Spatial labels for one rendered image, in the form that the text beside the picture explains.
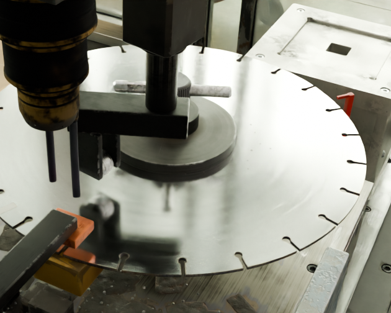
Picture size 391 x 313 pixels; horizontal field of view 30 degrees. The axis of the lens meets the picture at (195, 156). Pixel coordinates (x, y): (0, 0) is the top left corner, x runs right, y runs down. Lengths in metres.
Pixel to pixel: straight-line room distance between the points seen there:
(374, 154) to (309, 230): 0.33
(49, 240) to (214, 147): 0.18
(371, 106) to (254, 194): 0.29
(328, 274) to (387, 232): 0.43
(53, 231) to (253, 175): 0.18
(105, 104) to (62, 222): 0.09
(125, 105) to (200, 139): 0.10
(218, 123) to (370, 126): 0.27
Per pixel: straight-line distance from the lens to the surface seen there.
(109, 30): 1.17
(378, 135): 0.84
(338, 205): 0.56
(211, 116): 0.62
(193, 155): 0.57
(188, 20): 0.46
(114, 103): 0.51
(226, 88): 0.59
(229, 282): 0.63
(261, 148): 0.61
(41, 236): 0.47
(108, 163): 0.54
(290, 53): 0.88
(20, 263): 0.46
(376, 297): 0.78
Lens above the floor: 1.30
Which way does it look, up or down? 36 degrees down
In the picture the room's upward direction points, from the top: 4 degrees clockwise
